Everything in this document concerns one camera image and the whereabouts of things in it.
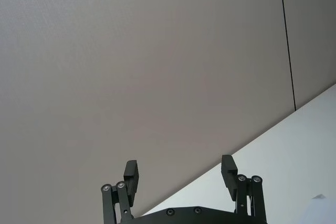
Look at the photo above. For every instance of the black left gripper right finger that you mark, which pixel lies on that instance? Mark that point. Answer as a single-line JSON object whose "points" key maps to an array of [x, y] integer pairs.
{"points": [[256, 197]]}

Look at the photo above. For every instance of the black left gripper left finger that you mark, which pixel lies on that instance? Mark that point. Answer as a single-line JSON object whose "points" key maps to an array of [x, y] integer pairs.
{"points": [[109, 203]]}

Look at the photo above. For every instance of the white table cloth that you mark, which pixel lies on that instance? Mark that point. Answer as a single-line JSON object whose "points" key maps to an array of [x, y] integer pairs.
{"points": [[283, 161]]}

